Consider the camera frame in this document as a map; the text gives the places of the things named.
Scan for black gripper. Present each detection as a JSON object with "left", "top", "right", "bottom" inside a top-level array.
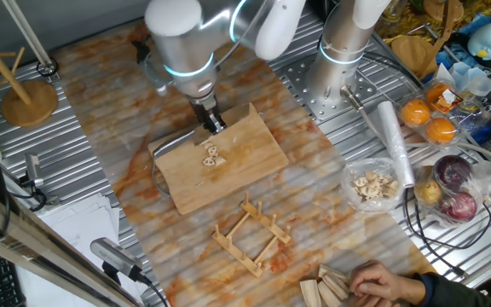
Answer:
[{"left": 188, "top": 96, "right": 228, "bottom": 136}]

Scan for aluminium frame bar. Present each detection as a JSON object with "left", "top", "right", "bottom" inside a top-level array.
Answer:
[{"left": 0, "top": 182, "right": 144, "bottom": 307}]

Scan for red onion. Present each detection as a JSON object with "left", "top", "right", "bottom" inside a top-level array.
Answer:
[
  {"left": 438, "top": 191, "right": 478, "bottom": 223},
  {"left": 433, "top": 153, "right": 474, "bottom": 191}
]

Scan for stack of white papers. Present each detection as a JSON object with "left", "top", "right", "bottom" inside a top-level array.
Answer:
[{"left": 14, "top": 192, "right": 144, "bottom": 307}]

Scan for clear plastic produce bag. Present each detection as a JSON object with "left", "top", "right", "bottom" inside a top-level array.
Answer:
[{"left": 411, "top": 153, "right": 491, "bottom": 230}]

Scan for clear plastic measuring cup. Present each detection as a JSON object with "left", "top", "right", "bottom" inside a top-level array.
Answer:
[{"left": 448, "top": 61, "right": 491, "bottom": 98}]

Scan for thin black cable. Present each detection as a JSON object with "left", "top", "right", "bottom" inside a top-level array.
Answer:
[{"left": 402, "top": 187, "right": 491, "bottom": 279}]

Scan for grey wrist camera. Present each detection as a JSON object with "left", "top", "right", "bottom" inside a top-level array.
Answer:
[{"left": 130, "top": 40, "right": 175, "bottom": 97}]

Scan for orange marble pattern mat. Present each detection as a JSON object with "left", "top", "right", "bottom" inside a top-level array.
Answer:
[{"left": 52, "top": 12, "right": 443, "bottom": 307}]

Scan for wooden peg rack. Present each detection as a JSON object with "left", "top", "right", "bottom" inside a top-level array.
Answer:
[{"left": 211, "top": 190, "right": 292, "bottom": 279}]

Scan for roll of clear plastic bags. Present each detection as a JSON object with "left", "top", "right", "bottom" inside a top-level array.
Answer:
[{"left": 376, "top": 100, "right": 417, "bottom": 189}]

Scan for light blue plush toy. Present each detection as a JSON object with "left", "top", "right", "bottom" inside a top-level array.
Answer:
[{"left": 466, "top": 20, "right": 491, "bottom": 61}]

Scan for steel kitchen cleaver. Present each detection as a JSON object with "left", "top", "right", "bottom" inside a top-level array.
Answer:
[{"left": 151, "top": 126, "right": 213, "bottom": 161}]

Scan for wooden cutting board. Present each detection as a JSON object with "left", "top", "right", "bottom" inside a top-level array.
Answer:
[{"left": 147, "top": 101, "right": 292, "bottom": 216}]

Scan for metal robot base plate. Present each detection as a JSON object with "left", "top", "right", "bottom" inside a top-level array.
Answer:
[{"left": 282, "top": 53, "right": 378, "bottom": 122}]

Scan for grey robot power cable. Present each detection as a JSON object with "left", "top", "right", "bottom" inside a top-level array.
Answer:
[{"left": 339, "top": 84, "right": 491, "bottom": 170}]

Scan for orange fruit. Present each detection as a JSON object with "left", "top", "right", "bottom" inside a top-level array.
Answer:
[
  {"left": 424, "top": 117, "right": 458, "bottom": 144},
  {"left": 425, "top": 82, "right": 455, "bottom": 110},
  {"left": 400, "top": 98, "right": 432, "bottom": 127}
]

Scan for small grey camera on clamp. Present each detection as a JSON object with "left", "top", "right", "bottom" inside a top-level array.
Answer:
[{"left": 22, "top": 152, "right": 47, "bottom": 189}]

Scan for white tripod leg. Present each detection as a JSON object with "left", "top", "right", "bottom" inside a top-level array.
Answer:
[{"left": 0, "top": 0, "right": 60, "bottom": 78}]

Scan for silver camera on mount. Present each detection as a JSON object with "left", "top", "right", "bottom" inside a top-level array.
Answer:
[{"left": 90, "top": 236, "right": 145, "bottom": 283}]

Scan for round wooden lid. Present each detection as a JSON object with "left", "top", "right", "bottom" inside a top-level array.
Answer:
[{"left": 0, "top": 0, "right": 60, "bottom": 129}]

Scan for wooden stand with round base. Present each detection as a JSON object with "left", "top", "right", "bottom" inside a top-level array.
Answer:
[{"left": 390, "top": 0, "right": 465, "bottom": 81}]

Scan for yellow patterned cloth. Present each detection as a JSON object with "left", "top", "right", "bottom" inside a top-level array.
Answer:
[{"left": 375, "top": 0, "right": 491, "bottom": 46}]

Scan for bag of lotus root slices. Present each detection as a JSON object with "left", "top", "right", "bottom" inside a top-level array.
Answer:
[{"left": 339, "top": 157, "right": 407, "bottom": 213}]

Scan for light wooden block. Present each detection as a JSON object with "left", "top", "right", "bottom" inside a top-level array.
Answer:
[
  {"left": 322, "top": 272, "right": 353, "bottom": 301},
  {"left": 316, "top": 280, "right": 343, "bottom": 307},
  {"left": 299, "top": 279, "right": 322, "bottom": 307},
  {"left": 317, "top": 264, "right": 351, "bottom": 282}
]

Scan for oranges in bag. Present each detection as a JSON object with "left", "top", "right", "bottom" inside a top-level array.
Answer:
[{"left": 396, "top": 78, "right": 491, "bottom": 151}]

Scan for person's bare hand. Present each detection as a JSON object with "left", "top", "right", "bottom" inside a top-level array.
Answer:
[{"left": 349, "top": 259, "right": 427, "bottom": 307}]

